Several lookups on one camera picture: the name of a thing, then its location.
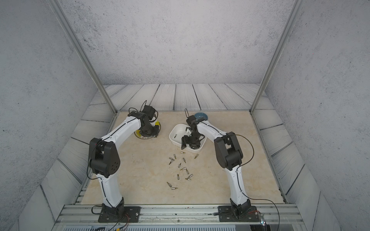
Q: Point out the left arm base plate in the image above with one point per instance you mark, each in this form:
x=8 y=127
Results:
x=119 y=214

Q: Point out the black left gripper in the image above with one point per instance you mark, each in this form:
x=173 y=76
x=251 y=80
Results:
x=157 y=128

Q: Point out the aluminium frame post left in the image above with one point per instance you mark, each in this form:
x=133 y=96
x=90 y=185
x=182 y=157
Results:
x=68 y=30

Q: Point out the blue ceramic bowl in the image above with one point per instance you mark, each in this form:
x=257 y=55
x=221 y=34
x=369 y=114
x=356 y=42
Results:
x=201 y=116

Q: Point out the sunburst patterned plate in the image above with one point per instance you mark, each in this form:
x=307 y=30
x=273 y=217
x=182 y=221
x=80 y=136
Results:
x=141 y=136

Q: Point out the aluminium frame post right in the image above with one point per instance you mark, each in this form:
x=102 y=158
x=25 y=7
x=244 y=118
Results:
x=277 y=53

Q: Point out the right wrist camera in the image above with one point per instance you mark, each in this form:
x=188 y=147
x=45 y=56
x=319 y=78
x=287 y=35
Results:
x=191 y=120

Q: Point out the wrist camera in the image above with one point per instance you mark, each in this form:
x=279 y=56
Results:
x=191 y=120
x=150 y=112

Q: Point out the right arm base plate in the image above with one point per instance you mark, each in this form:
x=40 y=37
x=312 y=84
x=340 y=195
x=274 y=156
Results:
x=233 y=214

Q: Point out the aluminium front rail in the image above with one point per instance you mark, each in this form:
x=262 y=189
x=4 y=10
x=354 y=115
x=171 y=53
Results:
x=267 y=215

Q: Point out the aluminium frame post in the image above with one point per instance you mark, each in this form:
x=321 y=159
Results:
x=68 y=30
x=277 y=53

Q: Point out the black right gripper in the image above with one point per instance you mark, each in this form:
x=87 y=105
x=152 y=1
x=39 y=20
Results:
x=184 y=140

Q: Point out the white plastic storage box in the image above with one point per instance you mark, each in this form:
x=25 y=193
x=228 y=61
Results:
x=180 y=134

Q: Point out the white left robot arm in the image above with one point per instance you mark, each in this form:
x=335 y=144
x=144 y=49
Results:
x=104 y=159

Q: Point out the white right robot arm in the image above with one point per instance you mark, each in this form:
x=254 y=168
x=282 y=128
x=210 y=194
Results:
x=228 y=154

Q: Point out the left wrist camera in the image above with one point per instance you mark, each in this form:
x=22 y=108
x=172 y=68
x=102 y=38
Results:
x=150 y=112

